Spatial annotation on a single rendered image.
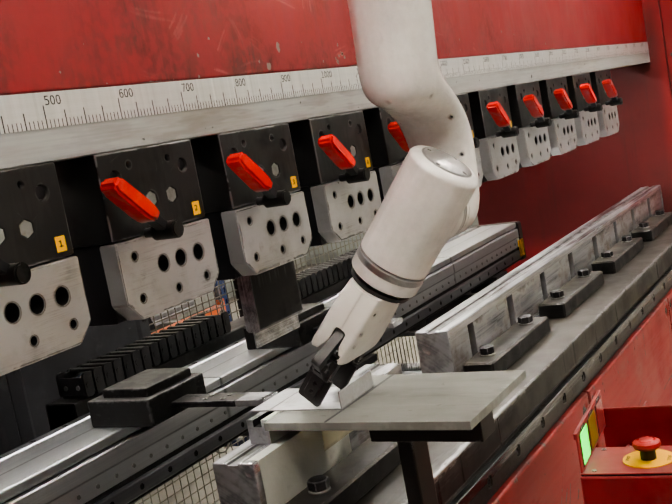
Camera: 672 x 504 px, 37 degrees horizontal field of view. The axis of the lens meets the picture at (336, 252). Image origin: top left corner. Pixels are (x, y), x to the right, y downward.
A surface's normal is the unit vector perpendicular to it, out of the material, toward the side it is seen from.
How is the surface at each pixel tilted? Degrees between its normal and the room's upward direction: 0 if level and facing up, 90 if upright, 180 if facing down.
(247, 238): 90
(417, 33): 93
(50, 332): 90
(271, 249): 90
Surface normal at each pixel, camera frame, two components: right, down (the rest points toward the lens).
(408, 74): 0.18, 0.24
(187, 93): 0.86, -0.10
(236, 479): -0.48, 0.20
